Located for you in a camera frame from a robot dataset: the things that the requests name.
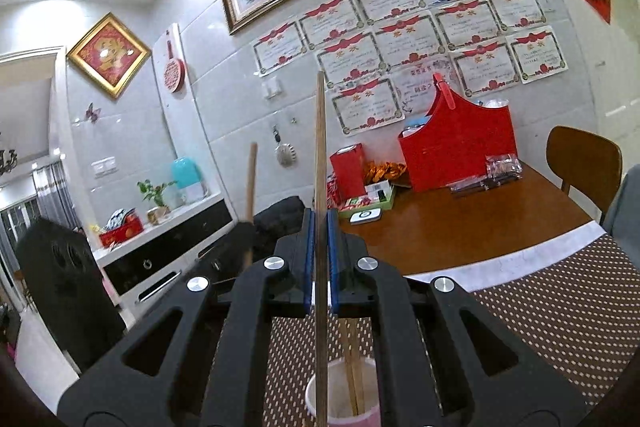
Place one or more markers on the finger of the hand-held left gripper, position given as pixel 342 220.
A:
pixel 230 252

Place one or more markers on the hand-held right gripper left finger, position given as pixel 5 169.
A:
pixel 310 257

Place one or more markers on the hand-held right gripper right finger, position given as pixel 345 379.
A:
pixel 333 257

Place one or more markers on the wooden chopstick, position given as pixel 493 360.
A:
pixel 251 182
pixel 320 157

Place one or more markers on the bunch of chopsticks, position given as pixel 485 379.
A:
pixel 352 357

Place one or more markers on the pink cup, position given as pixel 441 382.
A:
pixel 337 399

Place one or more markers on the black jacket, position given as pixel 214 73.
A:
pixel 280 217

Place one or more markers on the white flat device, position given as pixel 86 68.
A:
pixel 365 217

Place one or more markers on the black and white cabinet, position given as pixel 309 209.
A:
pixel 165 252

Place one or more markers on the green tray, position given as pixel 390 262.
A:
pixel 375 199

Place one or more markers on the red box on table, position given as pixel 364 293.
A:
pixel 346 172

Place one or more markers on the potted green plant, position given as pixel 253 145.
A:
pixel 155 197

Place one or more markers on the grey curtain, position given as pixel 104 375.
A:
pixel 50 192

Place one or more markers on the orange snack packets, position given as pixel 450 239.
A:
pixel 385 169

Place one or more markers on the hanging round white scrubber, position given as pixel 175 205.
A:
pixel 286 154

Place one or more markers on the chandelier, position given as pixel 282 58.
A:
pixel 7 157

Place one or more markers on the red paper bag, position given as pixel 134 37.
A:
pixel 450 147

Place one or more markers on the white cloth strip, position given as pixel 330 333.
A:
pixel 500 257

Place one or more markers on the red round hanging ornament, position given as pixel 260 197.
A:
pixel 174 74

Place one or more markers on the clear plastic packet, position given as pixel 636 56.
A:
pixel 500 169

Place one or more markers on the brown dotted table mat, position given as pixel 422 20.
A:
pixel 525 307

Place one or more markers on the gold framed red picture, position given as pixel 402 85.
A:
pixel 109 54

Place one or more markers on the wooden chair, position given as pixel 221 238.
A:
pixel 582 162

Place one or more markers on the grey cloth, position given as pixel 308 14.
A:
pixel 622 207

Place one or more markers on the white wall socket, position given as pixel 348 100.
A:
pixel 104 167

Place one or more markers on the white wall switch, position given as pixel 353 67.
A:
pixel 272 88

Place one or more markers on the butterfly wall decoration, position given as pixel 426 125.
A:
pixel 91 112

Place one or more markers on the group of wall certificates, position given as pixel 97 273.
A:
pixel 425 22

